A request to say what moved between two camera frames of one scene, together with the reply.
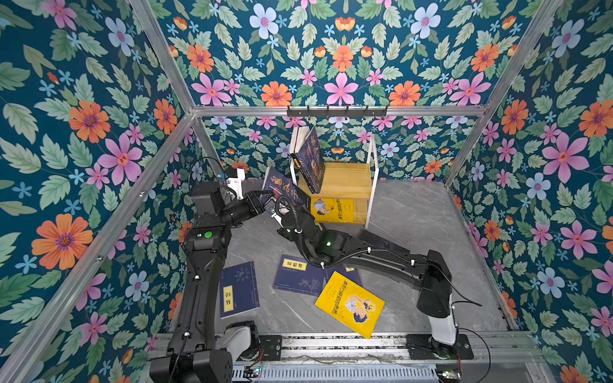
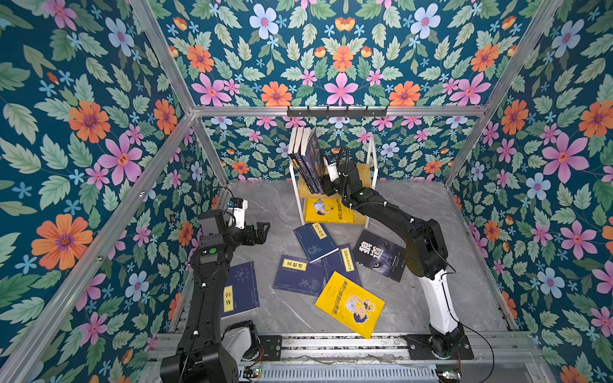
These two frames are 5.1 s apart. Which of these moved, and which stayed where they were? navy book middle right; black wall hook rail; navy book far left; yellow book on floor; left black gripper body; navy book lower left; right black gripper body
Moved: right black gripper body; left black gripper body
Stayed: black wall hook rail; navy book middle right; yellow book on floor; navy book far left; navy book lower left
